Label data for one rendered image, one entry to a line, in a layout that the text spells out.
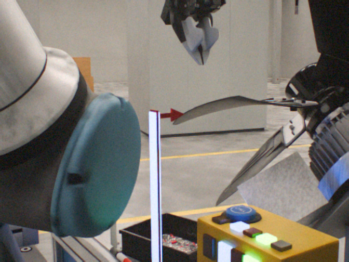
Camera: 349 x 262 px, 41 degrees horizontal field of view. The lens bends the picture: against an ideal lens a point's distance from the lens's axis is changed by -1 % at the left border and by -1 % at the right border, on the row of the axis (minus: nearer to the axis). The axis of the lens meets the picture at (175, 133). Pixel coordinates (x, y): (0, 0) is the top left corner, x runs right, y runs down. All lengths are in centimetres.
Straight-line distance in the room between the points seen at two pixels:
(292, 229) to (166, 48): 654
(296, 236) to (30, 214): 34
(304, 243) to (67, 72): 35
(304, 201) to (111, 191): 66
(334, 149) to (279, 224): 37
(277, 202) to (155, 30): 616
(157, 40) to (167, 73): 50
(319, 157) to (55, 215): 73
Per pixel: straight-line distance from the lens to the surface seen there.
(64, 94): 33
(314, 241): 58
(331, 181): 95
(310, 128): 105
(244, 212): 63
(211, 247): 62
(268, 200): 99
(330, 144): 97
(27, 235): 102
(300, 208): 98
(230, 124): 757
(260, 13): 774
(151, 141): 83
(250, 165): 119
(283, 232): 60
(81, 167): 33
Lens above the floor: 129
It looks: 10 degrees down
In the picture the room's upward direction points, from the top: 1 degrees counter-clockwise
